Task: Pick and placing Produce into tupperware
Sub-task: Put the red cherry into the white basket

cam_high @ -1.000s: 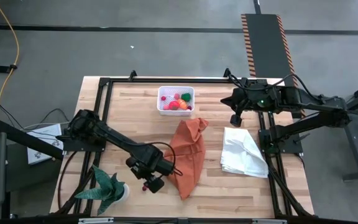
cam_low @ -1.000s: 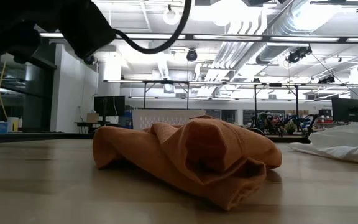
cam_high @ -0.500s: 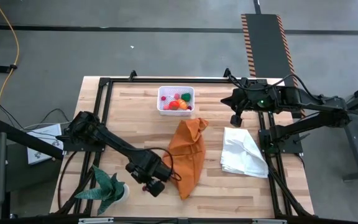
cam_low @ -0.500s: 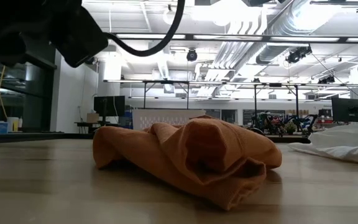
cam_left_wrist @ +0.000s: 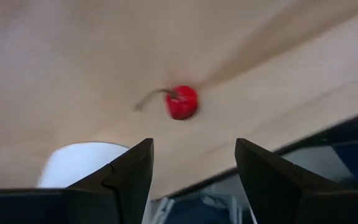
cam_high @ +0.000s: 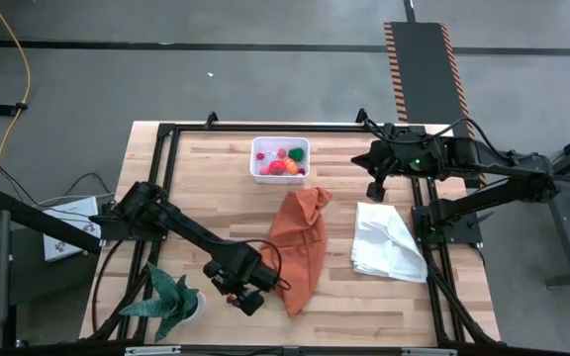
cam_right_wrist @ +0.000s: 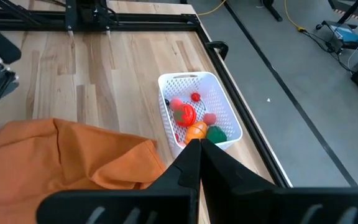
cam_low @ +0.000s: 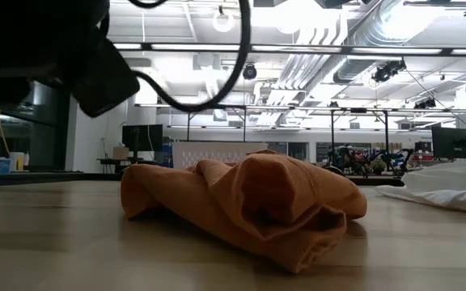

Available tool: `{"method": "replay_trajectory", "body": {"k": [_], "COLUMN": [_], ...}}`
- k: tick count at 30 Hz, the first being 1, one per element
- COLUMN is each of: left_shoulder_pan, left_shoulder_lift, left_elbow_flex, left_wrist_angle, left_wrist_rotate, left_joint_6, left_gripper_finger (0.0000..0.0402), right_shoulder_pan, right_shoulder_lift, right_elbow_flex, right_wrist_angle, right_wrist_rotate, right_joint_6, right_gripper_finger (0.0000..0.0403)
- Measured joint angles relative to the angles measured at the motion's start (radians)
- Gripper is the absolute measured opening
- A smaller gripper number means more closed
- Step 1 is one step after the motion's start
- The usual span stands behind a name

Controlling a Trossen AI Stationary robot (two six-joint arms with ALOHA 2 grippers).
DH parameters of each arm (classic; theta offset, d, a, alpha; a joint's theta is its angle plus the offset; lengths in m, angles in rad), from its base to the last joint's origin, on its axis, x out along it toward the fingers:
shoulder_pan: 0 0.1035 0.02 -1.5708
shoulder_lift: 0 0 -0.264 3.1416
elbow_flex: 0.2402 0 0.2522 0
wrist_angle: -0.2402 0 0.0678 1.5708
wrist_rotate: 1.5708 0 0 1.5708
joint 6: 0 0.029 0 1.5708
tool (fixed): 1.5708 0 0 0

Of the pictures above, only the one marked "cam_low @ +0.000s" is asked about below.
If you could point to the orange cloth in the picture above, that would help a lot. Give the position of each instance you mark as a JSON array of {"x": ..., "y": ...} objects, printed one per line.
[{"x": 237, "y": 202}]

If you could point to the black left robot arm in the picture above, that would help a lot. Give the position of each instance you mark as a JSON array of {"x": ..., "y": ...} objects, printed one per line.
[{"x": 22, "y": 36}]

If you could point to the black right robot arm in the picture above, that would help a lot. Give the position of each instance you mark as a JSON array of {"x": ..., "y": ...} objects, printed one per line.
[{"x": 338, "y": 2}]

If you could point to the black computer monitor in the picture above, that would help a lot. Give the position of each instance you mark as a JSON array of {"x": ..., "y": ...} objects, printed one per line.
[
  {"x": 453, "y": 141},
  {"x": 142, "y": 137}
]

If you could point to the cardboard box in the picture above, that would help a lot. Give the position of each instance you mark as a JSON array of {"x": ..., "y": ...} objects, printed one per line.
[{"x": 120, "y": 153}]

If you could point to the white round ceiling lamp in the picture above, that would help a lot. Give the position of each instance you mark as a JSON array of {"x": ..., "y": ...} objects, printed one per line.
[{"x": 223, "y": 22}]

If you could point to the blue bin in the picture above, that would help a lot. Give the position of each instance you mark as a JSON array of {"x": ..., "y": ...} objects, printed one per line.
[{"x": 0, "y": 166}]

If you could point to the white plastic basket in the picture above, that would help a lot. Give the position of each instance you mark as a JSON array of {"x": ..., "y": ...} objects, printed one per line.
[{"x": 217, "y": 153}]

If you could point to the small black ceiling spotlight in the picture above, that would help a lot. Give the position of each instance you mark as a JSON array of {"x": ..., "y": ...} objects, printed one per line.
[
  {"x": 250, "y": 71},
  {"x": 425, "y": 104}
]

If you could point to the black background robot arms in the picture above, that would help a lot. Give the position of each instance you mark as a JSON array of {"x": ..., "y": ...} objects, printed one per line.
[{"x": 346, "y": 157}]

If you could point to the large black ceiling spotlight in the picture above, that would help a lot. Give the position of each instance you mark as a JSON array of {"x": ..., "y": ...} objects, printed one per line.
[{"x": 388, "y": 70}]

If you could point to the small background potted plant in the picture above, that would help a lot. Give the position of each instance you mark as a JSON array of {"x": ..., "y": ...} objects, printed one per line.
[{"x": 378, "y": 165}]

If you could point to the white cloth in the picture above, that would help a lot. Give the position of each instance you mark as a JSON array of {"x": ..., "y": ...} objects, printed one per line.
[{"x": 443, "y": 186}]

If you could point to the black aluminium table frame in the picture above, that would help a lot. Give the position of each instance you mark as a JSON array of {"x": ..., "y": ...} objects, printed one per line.
[{"x": 75, "y": 176}]

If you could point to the black metal workstation frame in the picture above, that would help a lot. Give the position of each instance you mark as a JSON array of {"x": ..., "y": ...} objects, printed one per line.
[
  {"x": 358, "y": 110},
  {"x": 217, "y": 121}
]

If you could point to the silver ventilation duct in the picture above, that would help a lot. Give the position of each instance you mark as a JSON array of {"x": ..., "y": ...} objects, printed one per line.
[{"x": 362, "y": 60}]

